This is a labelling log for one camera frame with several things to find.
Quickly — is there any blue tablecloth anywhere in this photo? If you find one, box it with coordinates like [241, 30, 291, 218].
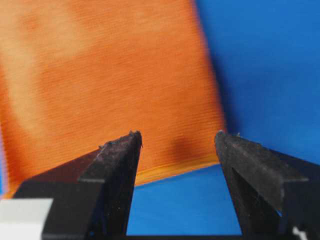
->
[0, 0, 320, 239]

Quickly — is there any orange towel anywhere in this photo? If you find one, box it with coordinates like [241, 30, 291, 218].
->
[0, 0, 225, 198]

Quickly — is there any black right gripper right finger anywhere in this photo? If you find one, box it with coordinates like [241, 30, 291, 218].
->
[214, 131, 320, 240]

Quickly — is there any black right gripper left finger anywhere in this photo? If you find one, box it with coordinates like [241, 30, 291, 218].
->
[13, 131, 142, 240]

